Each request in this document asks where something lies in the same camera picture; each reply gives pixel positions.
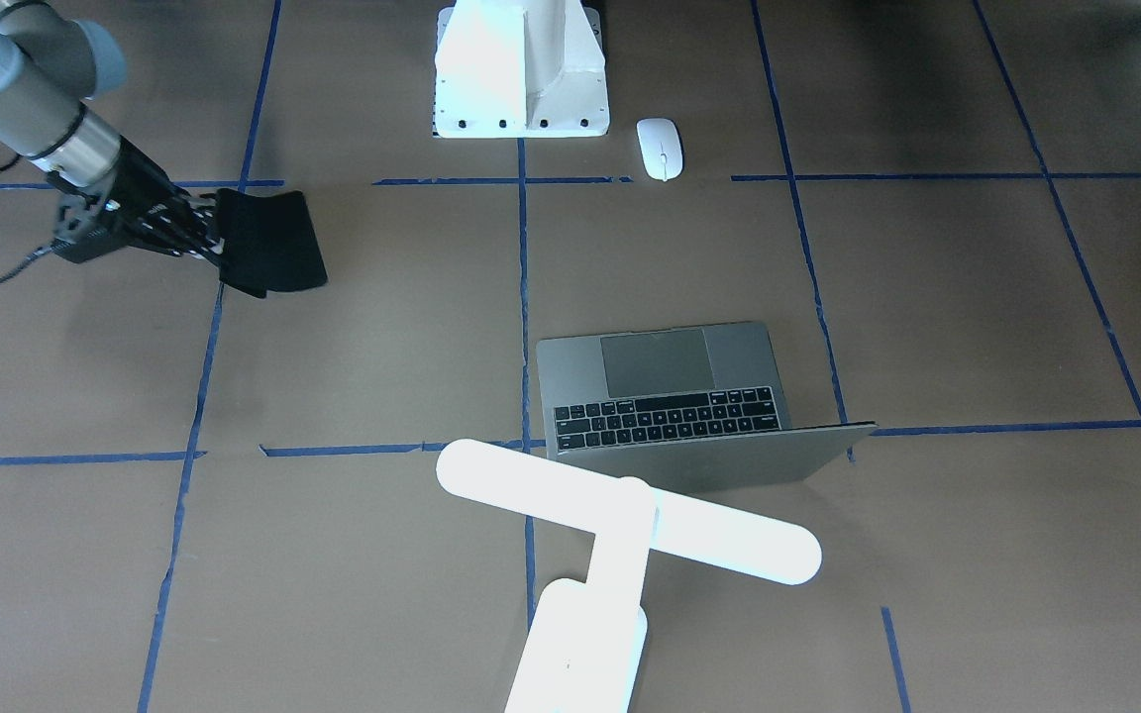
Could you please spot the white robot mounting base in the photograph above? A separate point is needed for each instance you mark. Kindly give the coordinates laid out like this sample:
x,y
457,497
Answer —
x,y
520,70

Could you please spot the black mouse pad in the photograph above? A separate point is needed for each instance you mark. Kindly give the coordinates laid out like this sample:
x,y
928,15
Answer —
x,y
269,243

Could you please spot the white computer mouse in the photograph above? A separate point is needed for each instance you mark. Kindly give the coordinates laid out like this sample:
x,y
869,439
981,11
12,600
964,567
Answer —
x,y
660,148

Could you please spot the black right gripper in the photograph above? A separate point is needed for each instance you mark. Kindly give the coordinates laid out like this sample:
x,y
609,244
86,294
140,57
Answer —
x,y
143,181

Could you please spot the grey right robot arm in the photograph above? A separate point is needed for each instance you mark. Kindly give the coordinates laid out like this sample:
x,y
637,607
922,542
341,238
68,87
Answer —
x,y
49,69

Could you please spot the white desk lamp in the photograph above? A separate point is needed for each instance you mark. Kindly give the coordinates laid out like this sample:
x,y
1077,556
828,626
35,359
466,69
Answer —
x,y
586,638

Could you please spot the grey laptop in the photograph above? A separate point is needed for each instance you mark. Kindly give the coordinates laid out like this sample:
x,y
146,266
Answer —
x,y
688,410

